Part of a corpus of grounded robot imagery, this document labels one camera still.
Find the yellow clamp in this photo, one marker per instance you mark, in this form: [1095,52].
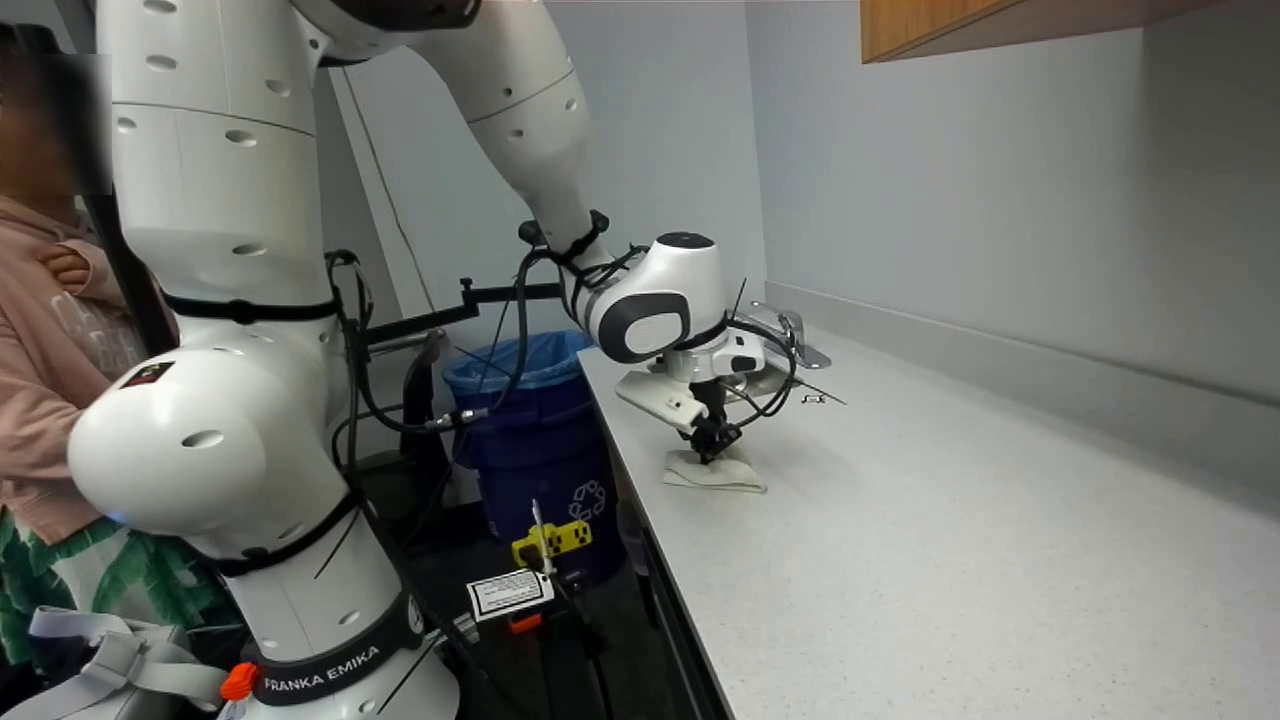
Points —
[551,541]

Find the chrome faucet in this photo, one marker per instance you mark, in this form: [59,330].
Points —
[800,338]

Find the person in pink hoodie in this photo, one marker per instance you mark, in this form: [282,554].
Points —
[54,347]

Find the white label tag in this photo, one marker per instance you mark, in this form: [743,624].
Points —
[507,592]

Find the orange round button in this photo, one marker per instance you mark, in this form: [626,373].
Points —
[238,681]

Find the blue trash bin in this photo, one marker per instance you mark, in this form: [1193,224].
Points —
[533,452]

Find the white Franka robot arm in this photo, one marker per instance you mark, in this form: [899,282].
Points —
[214,441]

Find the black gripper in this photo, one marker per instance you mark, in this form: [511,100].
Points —
[715,403]

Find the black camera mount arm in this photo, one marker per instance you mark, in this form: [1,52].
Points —
[427,312]

